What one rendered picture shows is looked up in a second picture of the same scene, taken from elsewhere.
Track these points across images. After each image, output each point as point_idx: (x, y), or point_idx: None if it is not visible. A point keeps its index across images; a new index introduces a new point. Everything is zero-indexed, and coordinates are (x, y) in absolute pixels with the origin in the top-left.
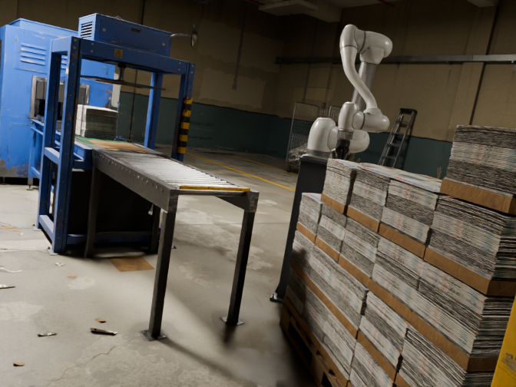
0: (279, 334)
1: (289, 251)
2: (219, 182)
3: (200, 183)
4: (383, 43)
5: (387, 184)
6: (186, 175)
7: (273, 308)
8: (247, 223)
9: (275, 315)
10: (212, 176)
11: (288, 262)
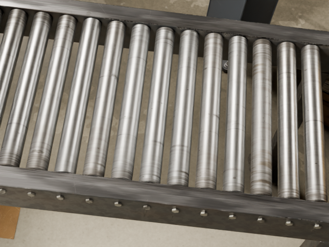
0: (325, 134)
1: (251, 2)
2: (245, 52)
3: (270, 112)
4: None
5: None
6: (186, 94)
7: (251, 86)
8: (323, 84)
9: (272, 100)
10: (192, 36)
11: (247, 15)
